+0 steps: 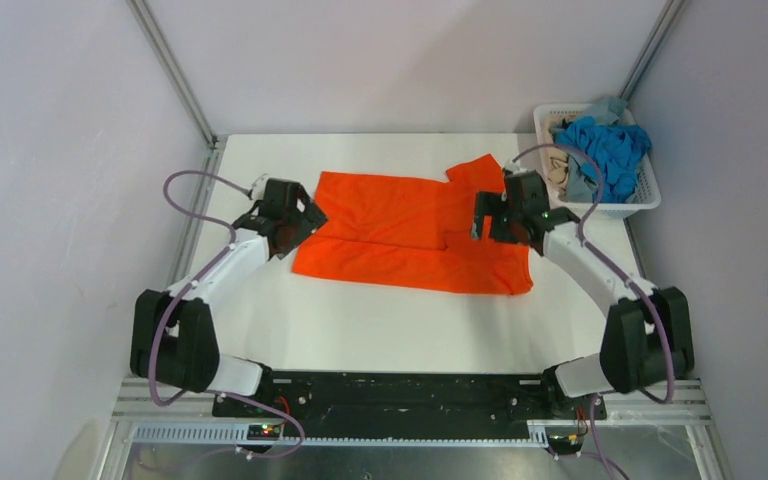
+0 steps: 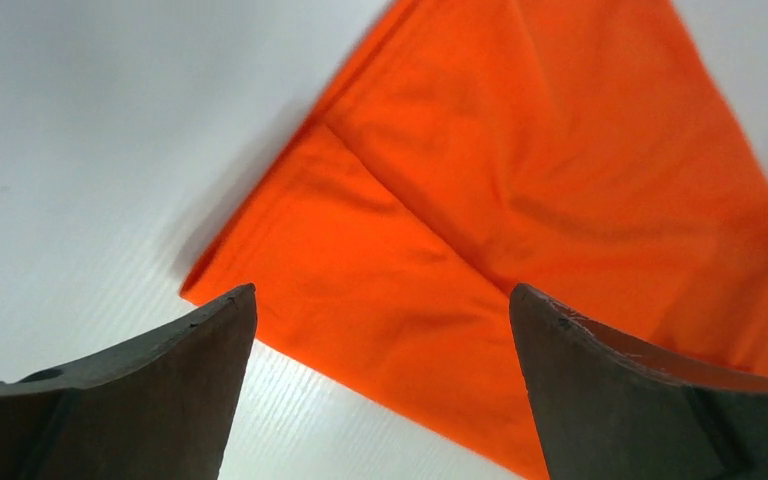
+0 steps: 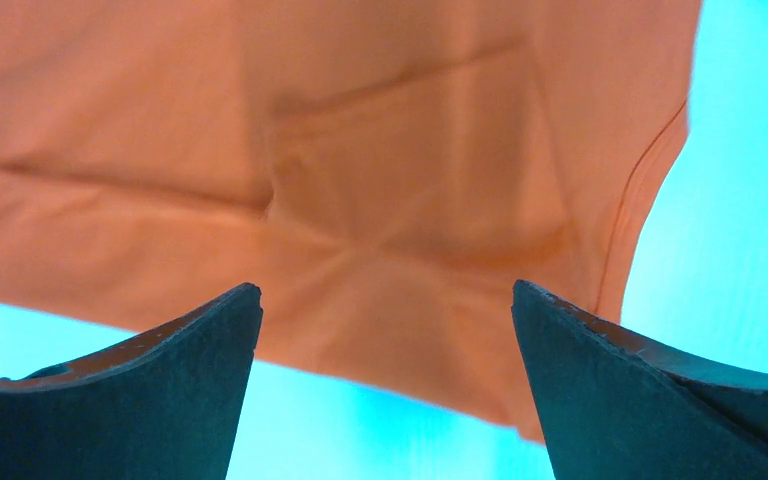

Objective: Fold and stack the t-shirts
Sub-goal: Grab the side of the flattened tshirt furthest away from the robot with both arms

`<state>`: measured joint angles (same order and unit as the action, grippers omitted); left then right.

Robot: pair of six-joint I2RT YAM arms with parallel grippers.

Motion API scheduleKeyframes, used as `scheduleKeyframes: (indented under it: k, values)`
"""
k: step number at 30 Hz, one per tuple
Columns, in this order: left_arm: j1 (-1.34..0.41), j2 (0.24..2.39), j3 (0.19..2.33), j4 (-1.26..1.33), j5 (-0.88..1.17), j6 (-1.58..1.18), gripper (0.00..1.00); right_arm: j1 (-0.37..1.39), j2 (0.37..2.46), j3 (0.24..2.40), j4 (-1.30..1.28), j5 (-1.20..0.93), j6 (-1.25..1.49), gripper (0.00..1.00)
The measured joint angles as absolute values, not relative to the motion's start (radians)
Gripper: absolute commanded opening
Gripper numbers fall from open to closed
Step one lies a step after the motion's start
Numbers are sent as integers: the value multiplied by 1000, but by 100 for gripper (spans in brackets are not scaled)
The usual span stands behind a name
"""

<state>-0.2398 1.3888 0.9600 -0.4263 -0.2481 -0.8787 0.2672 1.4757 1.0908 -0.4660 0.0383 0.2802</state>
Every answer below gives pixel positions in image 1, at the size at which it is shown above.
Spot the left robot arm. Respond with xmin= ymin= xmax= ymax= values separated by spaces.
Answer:
xmin=129 ymin=175 xmax=327 ymax=416

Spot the beige t shirt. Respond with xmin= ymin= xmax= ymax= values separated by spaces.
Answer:
xmin=547 ymin=147 xmax=570 ymax=194

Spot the controller board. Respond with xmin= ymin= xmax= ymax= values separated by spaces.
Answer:
xmin=245 ymin=423 xmax=283 ymax=443
xmin=546 ymin=434 xmax=586 ymax=461

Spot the aluminium base frame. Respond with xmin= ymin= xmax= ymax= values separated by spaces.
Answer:
xmin=99 ymin=371 xmax=732 ymax=479

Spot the left aluminium frame post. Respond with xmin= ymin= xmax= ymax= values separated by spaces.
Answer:
xmin=125 ymin=0 xmax=218 ymax=150

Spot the orange t shirt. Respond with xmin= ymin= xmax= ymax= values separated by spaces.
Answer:
xmin=292 ymin=154 xmax=533 ymax=296

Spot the right controller board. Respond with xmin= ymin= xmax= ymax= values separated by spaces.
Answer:
xmin=546 ymin=434 xmax=586 ymax=461

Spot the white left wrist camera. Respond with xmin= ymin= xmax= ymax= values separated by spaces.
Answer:
xmin=248 ymin=174 xmax=270 ymax=201

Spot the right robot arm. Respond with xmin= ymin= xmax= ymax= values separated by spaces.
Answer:
xmin=471 ymin=171 xmax=695 ymax=418

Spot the blue t shirt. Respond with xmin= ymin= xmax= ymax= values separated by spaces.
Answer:
xmin=554 ymin=116 xmax=652 ymax=203

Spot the white plastic laundry basket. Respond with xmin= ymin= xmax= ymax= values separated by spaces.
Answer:
xmin=533 ymin=103 xmax=661 ymax=219

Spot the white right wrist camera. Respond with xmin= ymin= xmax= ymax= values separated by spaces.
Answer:
xmin=502 ymin=164 xmax=531 ymax=178

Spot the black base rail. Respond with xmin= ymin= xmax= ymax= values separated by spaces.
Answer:
xmin=212 ymin=370 xmax=607 ymax=441

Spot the aluminium frame post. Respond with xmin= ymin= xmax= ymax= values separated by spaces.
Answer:
xmin=619 ymin=0 xmax=689 ymax=101
xmin=125 ymin=0 xmax=218 ymax=150

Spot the right aluminium frame post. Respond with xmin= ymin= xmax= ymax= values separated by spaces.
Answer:
xmin=619 ymin=0 xmax=689 ymax=101

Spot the left controller board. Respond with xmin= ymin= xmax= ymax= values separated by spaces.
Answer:
xmin=245 ymin=423 xmax=283 ymax=443

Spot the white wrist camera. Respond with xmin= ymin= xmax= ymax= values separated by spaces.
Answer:
xmin=502 ymin=164 xmax=531 ymax=178
xmin=248 ymin=174 xmax=270 ymax=201

